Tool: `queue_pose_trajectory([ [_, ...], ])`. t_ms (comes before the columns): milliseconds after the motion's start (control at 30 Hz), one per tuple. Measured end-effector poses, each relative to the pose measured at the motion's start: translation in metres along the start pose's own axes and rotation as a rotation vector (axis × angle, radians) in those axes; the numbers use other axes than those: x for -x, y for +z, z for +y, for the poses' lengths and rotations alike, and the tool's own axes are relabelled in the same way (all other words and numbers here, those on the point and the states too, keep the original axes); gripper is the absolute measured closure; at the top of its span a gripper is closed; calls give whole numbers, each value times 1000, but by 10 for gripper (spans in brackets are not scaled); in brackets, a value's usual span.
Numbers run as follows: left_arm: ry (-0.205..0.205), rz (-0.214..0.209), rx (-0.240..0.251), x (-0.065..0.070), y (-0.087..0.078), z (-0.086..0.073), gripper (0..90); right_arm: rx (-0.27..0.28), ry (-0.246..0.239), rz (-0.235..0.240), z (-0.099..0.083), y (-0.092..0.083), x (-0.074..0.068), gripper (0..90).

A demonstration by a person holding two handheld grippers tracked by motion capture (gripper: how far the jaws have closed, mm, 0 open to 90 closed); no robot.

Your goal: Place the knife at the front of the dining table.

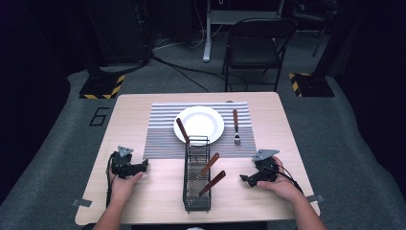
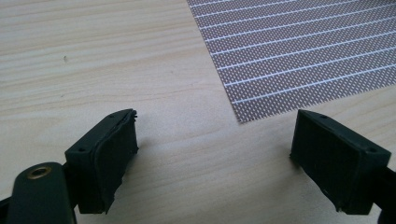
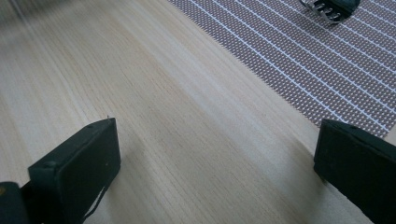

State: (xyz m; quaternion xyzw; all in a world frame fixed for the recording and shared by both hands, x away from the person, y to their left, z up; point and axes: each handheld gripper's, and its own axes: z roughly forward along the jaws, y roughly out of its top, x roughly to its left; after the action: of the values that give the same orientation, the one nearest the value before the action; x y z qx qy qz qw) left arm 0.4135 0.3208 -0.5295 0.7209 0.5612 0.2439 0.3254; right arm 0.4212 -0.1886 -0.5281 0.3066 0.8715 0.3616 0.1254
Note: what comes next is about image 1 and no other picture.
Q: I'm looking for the black tape floor mark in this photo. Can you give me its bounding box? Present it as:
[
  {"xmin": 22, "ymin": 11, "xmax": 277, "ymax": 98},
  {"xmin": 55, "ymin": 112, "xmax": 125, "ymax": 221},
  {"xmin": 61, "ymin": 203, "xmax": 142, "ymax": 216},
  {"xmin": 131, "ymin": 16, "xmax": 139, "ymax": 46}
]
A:
[{"xmin": 88, "ymin": 106, "xmax": 110, "ymax": 127}]

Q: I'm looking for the black wire cutlery rack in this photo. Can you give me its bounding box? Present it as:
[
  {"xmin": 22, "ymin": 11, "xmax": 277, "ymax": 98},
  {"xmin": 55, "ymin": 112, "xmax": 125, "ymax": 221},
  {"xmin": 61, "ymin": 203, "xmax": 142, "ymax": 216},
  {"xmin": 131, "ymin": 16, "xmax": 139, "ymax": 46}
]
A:
[{"xmin": 182, "ymin": 135, "xmax": 213, "ymax": 214}]

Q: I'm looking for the person's right hand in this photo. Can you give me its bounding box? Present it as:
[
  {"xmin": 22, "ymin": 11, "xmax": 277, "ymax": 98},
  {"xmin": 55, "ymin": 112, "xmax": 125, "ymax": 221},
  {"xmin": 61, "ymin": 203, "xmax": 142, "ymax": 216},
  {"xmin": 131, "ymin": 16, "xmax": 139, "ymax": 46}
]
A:
[{"xmin": 256, "ymin": 155, "xmax": 305, "ymax": 203}]

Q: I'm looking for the white round plate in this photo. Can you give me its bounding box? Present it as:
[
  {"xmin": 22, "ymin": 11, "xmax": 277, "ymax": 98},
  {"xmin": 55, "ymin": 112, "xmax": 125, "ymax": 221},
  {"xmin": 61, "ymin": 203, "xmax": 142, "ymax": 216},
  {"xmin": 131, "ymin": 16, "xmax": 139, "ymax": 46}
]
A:
[{"xmin": 172, "ymin": 105, "xmax": 226, "ymax": 148}]

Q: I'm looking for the grey striped placemat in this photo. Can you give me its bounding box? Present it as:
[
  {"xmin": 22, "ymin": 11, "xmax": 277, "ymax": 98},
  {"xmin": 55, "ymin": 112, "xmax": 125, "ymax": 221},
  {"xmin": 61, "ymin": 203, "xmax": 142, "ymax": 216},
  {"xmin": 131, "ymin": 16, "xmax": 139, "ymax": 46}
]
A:
[{"xmin": 143, "ymin": 101, "xmax": 258, "ymax": 160}]

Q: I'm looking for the black folding chair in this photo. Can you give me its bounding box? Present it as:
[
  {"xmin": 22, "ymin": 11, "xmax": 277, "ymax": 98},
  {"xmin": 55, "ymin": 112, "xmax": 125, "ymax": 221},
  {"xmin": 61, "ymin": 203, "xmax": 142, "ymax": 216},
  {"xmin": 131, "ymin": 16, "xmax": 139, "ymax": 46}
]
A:
[{"xmin": 221, "ymin": 17, "xmax": 298, "ymax": 93}]

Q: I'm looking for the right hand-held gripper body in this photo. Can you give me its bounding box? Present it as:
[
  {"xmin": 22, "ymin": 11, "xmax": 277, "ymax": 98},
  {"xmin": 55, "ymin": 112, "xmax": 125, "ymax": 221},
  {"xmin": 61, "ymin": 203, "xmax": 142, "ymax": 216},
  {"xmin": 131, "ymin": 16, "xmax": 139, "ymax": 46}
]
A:
[{"xmin": 252, "ymin": 149, "xmax": 281, "ymax": 184}]

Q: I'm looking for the dark brown handled utensil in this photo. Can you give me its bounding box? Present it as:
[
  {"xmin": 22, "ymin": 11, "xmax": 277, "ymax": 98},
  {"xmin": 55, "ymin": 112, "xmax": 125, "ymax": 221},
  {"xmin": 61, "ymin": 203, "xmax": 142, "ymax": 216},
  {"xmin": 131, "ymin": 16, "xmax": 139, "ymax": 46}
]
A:
[{"xmin": 175, "ymin": 117, "xmax": 192, "ymax": 146}]

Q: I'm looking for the white desk frame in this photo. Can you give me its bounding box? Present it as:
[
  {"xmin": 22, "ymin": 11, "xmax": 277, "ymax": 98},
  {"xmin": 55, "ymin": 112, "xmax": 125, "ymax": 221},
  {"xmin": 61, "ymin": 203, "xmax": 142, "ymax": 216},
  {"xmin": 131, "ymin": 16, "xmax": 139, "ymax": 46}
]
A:
[{"xmin": 202, "ymin": 0, "xmax": 285, "ymax": 63}]

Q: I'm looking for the black floor cable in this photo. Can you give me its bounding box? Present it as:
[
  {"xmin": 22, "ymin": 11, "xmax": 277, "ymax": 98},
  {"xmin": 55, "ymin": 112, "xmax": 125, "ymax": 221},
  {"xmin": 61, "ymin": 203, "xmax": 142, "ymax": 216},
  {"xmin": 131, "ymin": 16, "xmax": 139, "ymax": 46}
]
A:
[{"xmin": 148, "ymin": 52, "xmax": 248, "ymax": 94}]

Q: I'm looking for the reddish brown handled utensil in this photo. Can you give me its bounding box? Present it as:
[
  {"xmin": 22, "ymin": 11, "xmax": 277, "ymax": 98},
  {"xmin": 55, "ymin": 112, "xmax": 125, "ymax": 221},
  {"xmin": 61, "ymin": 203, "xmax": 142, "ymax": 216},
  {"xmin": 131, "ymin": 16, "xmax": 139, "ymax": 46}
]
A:
[{"xmin": 197, "ymin": 170, "xmax": 227, "ymax": 197}]

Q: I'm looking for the fork with brown handle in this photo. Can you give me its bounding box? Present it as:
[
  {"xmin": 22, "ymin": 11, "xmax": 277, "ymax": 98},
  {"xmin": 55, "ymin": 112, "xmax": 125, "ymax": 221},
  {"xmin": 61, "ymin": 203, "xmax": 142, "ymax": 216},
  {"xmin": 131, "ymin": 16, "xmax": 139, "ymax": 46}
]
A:
[{"xmin": 232, "ymin": 108, "xmax": 242, "ymax": 146}]

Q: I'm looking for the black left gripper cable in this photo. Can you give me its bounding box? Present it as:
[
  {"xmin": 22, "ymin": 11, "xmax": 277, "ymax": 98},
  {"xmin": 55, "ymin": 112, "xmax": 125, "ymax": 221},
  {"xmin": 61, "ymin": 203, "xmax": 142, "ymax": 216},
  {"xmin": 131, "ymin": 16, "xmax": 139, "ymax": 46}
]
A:
[{"xmin": 105, "ymin": 151, "xmax": 118, "ymax": 209}]

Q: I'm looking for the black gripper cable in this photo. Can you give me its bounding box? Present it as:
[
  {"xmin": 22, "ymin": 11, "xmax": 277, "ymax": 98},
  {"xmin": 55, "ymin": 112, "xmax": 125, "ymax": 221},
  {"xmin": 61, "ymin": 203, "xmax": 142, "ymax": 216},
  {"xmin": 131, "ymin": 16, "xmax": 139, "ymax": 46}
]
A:
[
  {"xmin": 270, "ymin": 165, "xmax": 305, "ymax": 195},
  {"xmin": 105, "ymin": 151, "xmax": 118, "ymax": 209}
]

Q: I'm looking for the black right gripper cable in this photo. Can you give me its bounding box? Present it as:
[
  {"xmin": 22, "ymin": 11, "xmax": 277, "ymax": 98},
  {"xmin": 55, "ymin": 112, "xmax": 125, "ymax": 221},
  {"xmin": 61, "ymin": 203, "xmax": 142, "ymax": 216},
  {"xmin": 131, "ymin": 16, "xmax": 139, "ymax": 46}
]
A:
[{"xmin": 270, "ymin": 165, "xmax": 305, "ymax": 195}]

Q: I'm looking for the dark cabinet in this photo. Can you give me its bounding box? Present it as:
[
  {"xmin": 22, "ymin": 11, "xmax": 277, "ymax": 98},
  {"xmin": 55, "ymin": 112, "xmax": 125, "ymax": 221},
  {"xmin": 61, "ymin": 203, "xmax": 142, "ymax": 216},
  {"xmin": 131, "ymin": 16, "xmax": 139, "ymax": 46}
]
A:
[{"xmin": 80, "ymin": 0, "xmax": 152, "ymax": 69}]

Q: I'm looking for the yellow black striped stand base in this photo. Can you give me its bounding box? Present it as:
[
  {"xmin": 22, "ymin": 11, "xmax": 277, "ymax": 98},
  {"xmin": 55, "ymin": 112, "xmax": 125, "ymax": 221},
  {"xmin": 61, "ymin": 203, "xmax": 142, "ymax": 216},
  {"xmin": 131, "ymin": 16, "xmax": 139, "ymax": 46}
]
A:
[
  {"xmin": 79, "ymin": 73, "xmax": 126, "ymax": 101},
  {"xmin": 288, "ymin": 72, "xmax": 336, "ymax": 98}
]

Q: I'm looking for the person's left hand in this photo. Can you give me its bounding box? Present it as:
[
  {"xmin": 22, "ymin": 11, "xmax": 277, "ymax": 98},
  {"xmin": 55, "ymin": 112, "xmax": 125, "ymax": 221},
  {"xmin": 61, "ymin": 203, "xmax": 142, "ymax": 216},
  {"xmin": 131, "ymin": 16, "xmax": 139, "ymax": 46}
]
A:
[{"xmin": 107, "ymin": 171, "xmax": 145, "ymax": 206}]

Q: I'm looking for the light brown handled utensil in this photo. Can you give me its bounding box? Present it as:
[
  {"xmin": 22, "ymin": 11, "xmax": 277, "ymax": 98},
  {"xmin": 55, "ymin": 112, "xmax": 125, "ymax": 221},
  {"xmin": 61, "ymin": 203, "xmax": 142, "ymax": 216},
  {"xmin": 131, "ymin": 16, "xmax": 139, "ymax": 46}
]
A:
[{"xmin": 191, "ymin": 151, "xmax": 221, "ymax": 190}]

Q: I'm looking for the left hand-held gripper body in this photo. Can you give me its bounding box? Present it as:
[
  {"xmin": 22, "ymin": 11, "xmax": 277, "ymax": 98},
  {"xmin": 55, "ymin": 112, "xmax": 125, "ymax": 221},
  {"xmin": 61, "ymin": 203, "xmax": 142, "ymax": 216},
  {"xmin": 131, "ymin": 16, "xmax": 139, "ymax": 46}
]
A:
[{"xmin": 110, "ymin": 145, "xmax": 135, "ymax": 179}]

